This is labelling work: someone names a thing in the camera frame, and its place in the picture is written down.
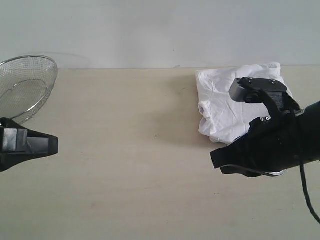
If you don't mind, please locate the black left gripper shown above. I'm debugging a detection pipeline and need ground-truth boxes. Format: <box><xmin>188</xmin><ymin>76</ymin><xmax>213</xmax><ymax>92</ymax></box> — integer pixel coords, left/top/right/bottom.
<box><xmin>0</xmin><ymin>117</ymin><xmax>59</xmax><ymax>172</ymax></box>

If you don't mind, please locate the metal wire mesh basket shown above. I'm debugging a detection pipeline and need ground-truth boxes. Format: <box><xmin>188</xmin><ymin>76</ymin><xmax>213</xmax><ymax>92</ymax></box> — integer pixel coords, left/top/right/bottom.
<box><xmin>0</xmin><ymin>55</ymin><xmax>58</xmax><ymax>125</ymax></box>

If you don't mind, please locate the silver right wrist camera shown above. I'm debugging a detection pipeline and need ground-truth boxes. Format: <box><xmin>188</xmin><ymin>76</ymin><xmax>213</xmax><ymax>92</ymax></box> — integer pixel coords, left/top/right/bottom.
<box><xmin>228</xmin><ymin>77</ymin><xmax>302</xmax><ymax>118</ymax></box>

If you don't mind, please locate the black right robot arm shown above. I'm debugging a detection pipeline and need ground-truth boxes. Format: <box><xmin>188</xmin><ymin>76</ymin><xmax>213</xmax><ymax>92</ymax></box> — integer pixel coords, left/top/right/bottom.
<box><xmin>210</xmin><ymin>102</ymin><xmax>320</xmax><ymax>178</ymax></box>

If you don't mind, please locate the white t-shirt with red logo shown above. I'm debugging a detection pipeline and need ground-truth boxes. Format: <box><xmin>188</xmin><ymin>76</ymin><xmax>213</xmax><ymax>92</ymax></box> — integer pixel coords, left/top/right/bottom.
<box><xmin>195</xmin><ymin>62</ymin><xmax>284</xmax><ymax>145</ymax></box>

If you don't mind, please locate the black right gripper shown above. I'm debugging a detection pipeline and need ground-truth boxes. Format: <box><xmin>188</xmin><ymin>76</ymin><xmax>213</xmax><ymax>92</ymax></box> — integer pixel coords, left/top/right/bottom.
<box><xmin>210</xmin><ymin>110</ymin><xmax>303</xmax><ymax>177</ymax></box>

